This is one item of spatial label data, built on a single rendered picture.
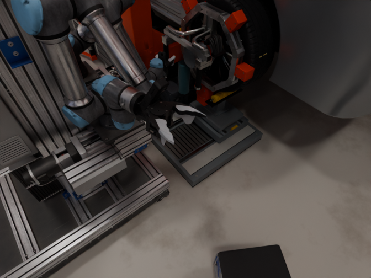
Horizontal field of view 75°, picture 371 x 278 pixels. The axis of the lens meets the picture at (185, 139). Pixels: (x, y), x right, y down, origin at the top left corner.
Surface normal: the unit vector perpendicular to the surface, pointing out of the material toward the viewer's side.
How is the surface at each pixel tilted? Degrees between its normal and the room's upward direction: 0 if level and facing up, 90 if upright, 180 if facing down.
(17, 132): 90
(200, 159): 0
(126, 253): 0
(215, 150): 0
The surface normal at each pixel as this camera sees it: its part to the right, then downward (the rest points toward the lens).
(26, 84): 0.63, 0.60
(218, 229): 0.02, -0.65
